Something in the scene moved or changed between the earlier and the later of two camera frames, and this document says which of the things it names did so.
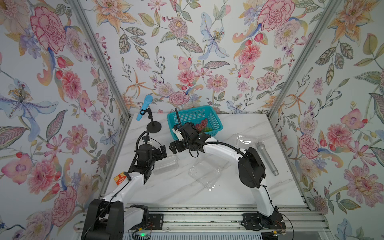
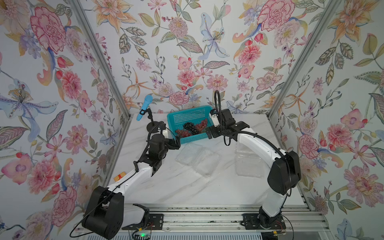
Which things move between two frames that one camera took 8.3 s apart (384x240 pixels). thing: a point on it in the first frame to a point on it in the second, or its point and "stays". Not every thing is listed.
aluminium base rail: x=227 y=218 stays
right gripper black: x=178 y=143 to x=213 y=129
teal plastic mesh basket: x=192 y=116 stays
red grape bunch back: x=203 y=124 stays
